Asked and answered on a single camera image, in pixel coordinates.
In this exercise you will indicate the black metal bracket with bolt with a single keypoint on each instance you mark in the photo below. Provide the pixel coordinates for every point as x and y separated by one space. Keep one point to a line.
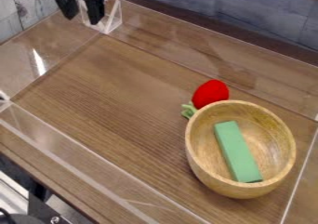
39 210

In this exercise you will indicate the green rectangular block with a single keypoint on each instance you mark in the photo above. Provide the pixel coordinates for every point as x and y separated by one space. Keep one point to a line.
237 154

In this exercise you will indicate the red plush strawberry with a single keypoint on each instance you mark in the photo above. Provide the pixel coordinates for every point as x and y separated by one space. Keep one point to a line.
210 92

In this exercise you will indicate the wooden bowl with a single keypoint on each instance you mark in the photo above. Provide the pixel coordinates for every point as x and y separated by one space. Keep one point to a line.
269 139

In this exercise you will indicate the clear acrylic tray enclosure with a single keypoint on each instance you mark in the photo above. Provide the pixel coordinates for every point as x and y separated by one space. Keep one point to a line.
92 121

